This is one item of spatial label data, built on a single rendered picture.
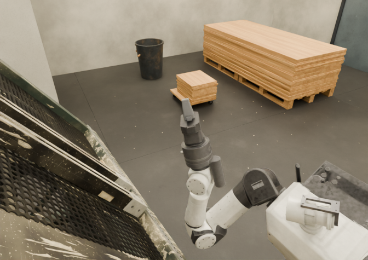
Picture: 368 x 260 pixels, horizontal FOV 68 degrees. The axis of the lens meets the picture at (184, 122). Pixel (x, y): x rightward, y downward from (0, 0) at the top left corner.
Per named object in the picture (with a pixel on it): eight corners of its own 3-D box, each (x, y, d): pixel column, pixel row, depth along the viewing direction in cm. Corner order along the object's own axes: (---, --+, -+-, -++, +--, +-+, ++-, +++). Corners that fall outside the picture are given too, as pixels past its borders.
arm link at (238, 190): (238, 186, 106) (264, 163, 103) (254, 206, 102) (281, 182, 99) (229, 189, 96) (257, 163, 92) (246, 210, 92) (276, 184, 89)
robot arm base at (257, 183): (243, 183, 107) (263, 162, 105) (269, 208, 101) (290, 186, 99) (233, 186, 94) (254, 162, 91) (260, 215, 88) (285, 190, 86)
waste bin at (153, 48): (170, 78, 513) (168, 43, 479) (143, 83, 493) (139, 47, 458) (158, 68, 554) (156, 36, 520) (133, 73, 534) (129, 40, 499)
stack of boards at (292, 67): (333, 95, 444) (348, 48, 403) (286, 110, 404) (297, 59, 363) (240, 54, 630) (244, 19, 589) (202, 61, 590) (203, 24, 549)
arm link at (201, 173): (190, 146, 90) (197, 174, 94) (177, 163, 81) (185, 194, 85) (223, 146, 85) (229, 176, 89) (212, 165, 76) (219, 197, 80)
